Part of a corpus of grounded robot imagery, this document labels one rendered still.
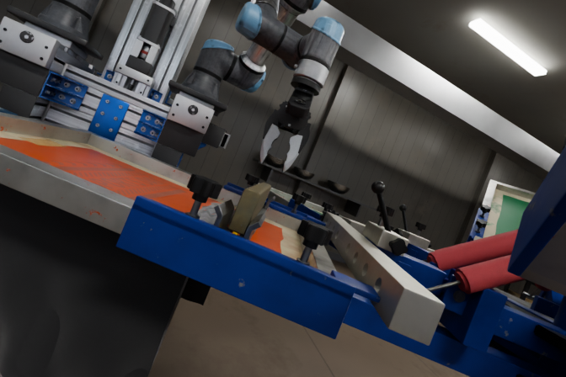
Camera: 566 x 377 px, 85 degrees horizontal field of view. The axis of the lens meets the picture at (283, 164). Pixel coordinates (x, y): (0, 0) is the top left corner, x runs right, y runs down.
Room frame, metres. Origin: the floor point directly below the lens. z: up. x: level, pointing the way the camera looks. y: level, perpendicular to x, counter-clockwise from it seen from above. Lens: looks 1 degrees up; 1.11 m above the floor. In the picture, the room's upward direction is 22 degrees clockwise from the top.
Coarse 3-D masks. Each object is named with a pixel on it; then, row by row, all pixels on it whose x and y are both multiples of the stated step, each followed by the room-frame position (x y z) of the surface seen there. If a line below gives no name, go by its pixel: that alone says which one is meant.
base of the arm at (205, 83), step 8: (192, 72) 1.19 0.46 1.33; (200, 72) 1.17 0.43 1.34; (208, 72) 1.18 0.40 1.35; (184, 80) 1.19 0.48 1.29; (192, 80) 1.18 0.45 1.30; (200, 80) 1.17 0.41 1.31; (208, 80) 1.18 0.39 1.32; (216, 80) 1.20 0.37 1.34; (192, 88) 1.16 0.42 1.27; (200, 88) 1.16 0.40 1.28; (208, 88) 1.17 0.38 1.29; (216, 88) 1.21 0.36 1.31; (208, 96) 1.18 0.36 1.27; (216, 96) 1.22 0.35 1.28
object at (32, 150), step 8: (8, 144) 0.60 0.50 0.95; (16, 144) 0.62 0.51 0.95; (24, 144) 0.65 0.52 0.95; (32, 144) 0.67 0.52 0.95; (24, 152) 0.58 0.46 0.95; (32, 152) 0.61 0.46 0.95; (40, 152) 0.63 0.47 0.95; (48, 152) 0.66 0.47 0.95; (56, 152) 0.69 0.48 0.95; (64, 160) 0.65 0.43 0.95; (72, 160) 0.68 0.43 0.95; (160, 200) 0.64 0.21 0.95; (168, 200) 0.67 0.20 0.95; (176, 208) 0.63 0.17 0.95; (184, 208) 0.66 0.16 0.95; (256, 240) 0.64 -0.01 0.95; (264, 240) 0.67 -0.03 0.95; (272, 248) 0.63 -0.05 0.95
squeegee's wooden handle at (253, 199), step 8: (256, 184) 0.69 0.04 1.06; (264, 184) 0.78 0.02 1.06; (248, 192) 0.51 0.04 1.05; (256, 192) 0.51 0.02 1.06; (264, 192) 0.62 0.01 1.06; (240, 200) 0.51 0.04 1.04; (248, 200) 0.51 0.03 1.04; (256, 200) 0.51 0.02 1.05; (264, 200) 0.79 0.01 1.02; (240, 208) 0.51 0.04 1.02; (248, 208) 0.51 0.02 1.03; (256, 208) 0.54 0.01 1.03; (232, 216) 0.51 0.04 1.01; (240, 216) 0.51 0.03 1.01; (248, 216) 0.51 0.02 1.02; (232, 224) 0.51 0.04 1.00; (240, 224) 0.51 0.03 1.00; (248, 224) 0.51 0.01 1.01; (240, 232) 0.51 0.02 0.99
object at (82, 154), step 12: (72, 156) 0.72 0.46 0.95; (84, 156) 0.77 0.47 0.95; (96, 156) 0.83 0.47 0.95; (108, 156) 0.90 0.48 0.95; (132, 168) 0.86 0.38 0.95; (192, 192) 0.88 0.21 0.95; (192, 204) 0.72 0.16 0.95; (204, 204) 0.78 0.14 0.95; (264, 228) 0.79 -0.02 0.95; (276, 228) 0.86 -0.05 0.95; (276, 240) 0.72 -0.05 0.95
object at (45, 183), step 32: (0, 128) 0.67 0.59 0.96; (32, 128) 0.75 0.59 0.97; (64, 128) 0.84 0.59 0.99; (0, 160) 0.41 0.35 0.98; (32, 160) 0.43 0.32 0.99; (128, 160) 0.96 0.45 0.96; (32, 192) 0.41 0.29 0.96; (64, 192) 0.40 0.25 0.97; (96, 192) 0.41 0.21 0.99; (224, 192) 0.95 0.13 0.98; (288, 224) 0.94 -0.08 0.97; (320, 256) 0.57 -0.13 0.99
